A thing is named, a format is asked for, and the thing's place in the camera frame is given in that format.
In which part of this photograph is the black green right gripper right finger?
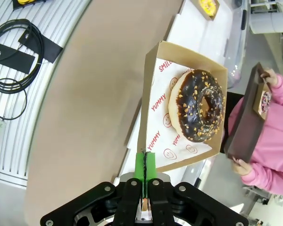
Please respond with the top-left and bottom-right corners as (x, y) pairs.
(145, 153), (249, 226)

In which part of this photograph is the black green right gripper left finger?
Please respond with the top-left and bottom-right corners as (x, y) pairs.
(40, 153), (146, 226)

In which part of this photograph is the white red-printed paper liner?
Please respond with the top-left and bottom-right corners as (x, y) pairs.
(146, 57), (214, 163)

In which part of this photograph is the dark brown serving tray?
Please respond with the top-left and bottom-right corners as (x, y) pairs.
(225, 62), (273, 164)

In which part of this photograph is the chocolate donut with nut pieces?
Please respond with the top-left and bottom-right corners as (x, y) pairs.
(167, 69), (226, 143)

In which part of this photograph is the chocolate donut with coloured sprinkles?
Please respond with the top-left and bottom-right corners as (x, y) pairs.
(261, 91), (271, 113)

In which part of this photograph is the brown cardboard donut box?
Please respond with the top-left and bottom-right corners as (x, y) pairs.
(137, 40), (228, 172)

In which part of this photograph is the person's left forearm pink sleeve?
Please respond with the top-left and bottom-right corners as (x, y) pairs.
(241, 162), (283, 196)

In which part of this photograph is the person's pink sweater torso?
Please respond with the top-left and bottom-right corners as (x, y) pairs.
(227, 73), (283, 196)

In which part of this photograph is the yellow donut in tray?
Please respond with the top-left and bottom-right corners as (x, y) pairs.
(191, 0), (220, 21)

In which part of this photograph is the yellow glazed donut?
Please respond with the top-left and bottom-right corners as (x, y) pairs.
(198, 0), (216, 16)

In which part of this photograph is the person's left hand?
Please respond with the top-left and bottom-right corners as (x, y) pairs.
(231, 159), (253, 176)

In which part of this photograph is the person's right hand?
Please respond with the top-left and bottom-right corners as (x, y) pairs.
(260, 67), (278, 88)

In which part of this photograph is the grey slotted aluminium plate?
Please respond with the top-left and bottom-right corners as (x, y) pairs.
(0, 0), (92, 189)

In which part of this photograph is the white cylindrical container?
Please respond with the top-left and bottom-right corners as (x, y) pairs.
(250, 12), (283, 34)

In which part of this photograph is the yellow and black device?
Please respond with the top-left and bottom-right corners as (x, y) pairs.
(13, 0), (47, 10)

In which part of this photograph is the black flat bracket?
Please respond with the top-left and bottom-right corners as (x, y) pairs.
(0, 43), (36, 73)
(18, 30), (64, 64)

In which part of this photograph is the black coiled cable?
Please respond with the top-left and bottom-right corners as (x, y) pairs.
(0, 18), (44, 121)

